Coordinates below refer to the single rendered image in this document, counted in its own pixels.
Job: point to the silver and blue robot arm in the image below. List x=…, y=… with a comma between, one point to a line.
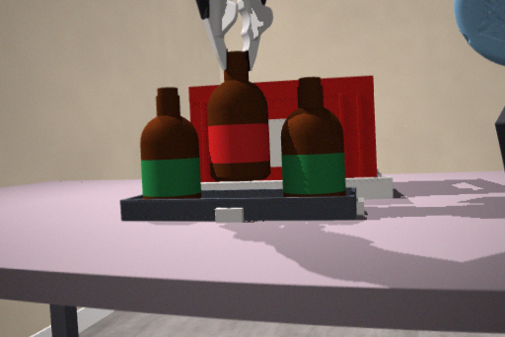
x=482, y=23

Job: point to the brown bottle with red label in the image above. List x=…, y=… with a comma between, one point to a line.
x=238, y=129

